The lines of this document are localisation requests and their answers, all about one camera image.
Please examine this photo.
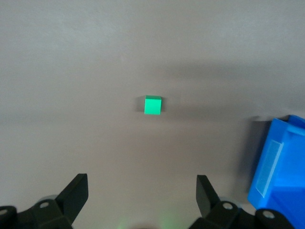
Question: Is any translucent label strip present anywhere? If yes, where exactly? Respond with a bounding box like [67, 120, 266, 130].
[255, 140, 285, 199]

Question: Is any green cube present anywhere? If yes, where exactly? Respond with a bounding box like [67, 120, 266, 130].
[143, 94, 163, 115]

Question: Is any blue plastic bin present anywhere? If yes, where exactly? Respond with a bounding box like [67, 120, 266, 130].
[247, 114, 305, 229]

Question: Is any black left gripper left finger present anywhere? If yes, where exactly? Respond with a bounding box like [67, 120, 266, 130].
[0, 173, 89, 229]

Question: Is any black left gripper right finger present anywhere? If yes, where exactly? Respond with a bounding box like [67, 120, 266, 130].
[189, 175, 298, 229]

